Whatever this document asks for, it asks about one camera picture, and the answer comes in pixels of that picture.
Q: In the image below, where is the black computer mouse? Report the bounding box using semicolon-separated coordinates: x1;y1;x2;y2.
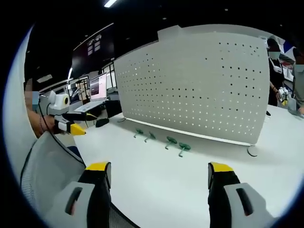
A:
95;118;110;128

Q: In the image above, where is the white box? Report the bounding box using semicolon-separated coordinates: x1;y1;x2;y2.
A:
157;25;184;41

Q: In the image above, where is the large dark wall screen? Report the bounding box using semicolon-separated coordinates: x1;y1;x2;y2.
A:
71;22;116;79

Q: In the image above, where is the black cable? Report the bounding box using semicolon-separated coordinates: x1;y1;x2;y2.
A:
37;95;86;168

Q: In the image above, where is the open silver laptop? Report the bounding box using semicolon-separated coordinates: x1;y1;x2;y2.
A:
73;72;109;114

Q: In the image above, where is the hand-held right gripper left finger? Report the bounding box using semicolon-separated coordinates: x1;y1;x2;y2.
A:
45;161;112;228

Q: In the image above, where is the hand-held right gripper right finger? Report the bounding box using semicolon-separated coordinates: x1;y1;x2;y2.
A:
208;161;281;228

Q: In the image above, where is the white perforated mounting plate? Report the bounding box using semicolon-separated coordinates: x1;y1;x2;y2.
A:
114;30;270;157

